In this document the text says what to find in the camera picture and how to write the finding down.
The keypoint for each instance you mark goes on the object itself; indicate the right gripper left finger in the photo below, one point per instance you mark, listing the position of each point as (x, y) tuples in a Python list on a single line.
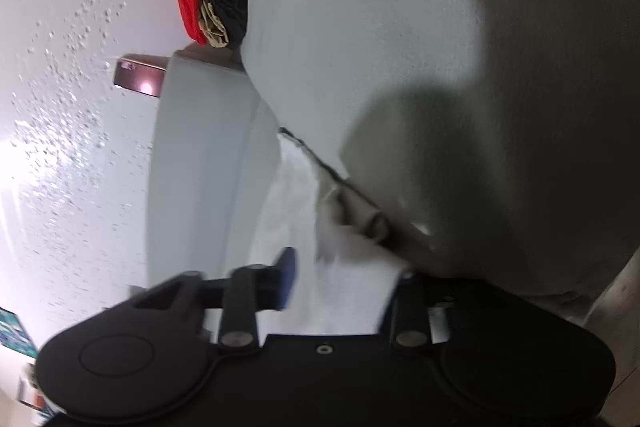
[(252, 289)]

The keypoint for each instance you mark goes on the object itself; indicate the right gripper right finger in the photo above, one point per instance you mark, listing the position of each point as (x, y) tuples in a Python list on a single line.
[(416, 315)]

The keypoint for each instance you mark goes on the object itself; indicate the white printed t-shirt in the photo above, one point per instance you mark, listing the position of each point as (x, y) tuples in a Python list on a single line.
[(344, 275)]

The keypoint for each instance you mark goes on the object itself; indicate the grey sofa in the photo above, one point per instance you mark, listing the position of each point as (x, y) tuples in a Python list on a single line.
[(498, 137)]

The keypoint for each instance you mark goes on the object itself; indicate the pink wall lamp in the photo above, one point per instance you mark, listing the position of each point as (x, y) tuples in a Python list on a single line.
[(141, 73)]

